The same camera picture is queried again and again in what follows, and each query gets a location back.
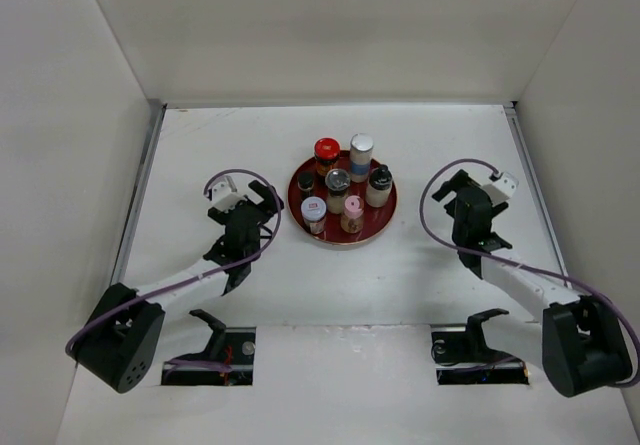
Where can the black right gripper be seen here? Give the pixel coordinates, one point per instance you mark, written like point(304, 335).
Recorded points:
point(461, 179)

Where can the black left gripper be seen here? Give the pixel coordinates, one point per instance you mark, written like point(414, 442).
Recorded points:
point(267, 197)

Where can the small black-cap spice bottle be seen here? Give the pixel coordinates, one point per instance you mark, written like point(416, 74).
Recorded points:
point(306, 184)

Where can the white-lid low jar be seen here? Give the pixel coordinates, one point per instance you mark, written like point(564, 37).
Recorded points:
point(313, 211)

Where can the clear-dome-lid spice jar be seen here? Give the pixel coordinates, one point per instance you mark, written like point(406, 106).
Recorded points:
point(338, 182)

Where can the red-lid chili sauce jar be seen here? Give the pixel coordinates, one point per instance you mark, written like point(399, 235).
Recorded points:
point(326, 152)

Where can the black round-top grinder bottle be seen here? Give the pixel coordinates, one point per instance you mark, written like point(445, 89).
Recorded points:
point(379, 186)

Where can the pink-lid spice jar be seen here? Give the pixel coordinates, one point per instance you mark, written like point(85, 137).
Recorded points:
point(352, 218)

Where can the tall silver-lid blue-label jar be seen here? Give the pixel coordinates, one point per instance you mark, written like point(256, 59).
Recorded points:
point(360, 156)

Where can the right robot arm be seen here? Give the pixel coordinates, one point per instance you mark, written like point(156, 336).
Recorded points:
point(578, 337)

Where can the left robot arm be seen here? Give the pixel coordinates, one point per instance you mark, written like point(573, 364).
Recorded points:
point(118, 342)

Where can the red round tray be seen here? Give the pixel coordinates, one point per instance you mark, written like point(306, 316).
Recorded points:
point(376, 220)

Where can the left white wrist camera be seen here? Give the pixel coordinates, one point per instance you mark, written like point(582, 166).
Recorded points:
point(223, 194)

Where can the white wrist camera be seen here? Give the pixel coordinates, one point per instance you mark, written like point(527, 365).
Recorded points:
point(501, 187)
point(223, 194)

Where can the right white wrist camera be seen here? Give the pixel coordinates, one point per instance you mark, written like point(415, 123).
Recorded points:
point(501, 187)

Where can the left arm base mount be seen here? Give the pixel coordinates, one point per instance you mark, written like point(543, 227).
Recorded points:
point(227, 360)

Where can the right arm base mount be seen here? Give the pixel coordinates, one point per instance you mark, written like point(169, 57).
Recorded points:
point(462, 356)

